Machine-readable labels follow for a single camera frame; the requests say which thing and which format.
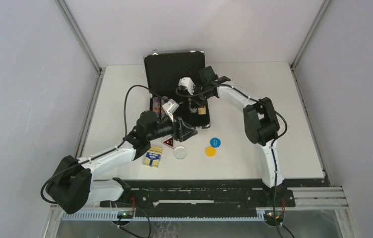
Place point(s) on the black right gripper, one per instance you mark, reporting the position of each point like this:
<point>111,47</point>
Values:
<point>194,97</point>

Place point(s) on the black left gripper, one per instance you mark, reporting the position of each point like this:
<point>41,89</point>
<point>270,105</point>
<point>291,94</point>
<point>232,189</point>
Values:
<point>181,131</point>

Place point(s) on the white dealer button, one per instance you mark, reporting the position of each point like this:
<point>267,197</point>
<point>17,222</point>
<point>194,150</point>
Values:
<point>180,152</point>

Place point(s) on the yellow blue card deck box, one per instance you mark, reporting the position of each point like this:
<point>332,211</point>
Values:
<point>153,157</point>

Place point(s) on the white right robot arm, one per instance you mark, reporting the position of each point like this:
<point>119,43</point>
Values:
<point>261,120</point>

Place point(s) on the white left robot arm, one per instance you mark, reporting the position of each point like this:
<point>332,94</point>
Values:
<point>77,182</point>

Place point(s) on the triangular all in button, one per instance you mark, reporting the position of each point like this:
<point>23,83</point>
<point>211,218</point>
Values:
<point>168,142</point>

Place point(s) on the right chip row yellow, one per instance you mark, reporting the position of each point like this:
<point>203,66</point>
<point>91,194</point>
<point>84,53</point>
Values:
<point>202,110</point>

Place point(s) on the right chip row orange blue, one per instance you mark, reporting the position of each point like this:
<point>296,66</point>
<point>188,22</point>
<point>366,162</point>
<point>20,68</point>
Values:
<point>191,107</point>

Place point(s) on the yellow big blind button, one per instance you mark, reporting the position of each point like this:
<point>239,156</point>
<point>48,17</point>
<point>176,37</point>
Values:
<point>210,151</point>

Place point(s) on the blue small blind button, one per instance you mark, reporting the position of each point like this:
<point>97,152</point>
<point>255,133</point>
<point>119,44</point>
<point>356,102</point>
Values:
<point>215,142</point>

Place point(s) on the left chip row purple end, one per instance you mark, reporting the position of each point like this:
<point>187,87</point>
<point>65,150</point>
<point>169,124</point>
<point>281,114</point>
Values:
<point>156,106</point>

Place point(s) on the black aluminium poker case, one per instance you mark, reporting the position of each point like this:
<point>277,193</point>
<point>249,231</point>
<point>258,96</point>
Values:
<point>163,72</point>

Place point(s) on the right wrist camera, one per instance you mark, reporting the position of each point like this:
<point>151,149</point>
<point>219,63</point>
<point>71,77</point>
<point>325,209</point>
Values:
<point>187,84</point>

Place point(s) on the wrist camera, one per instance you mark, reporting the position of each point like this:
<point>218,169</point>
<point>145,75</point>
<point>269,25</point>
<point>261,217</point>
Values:
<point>169,108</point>
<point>187,84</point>

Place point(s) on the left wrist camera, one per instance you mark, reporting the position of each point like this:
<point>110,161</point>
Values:
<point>169,108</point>

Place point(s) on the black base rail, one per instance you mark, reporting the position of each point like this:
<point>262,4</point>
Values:
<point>232,198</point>

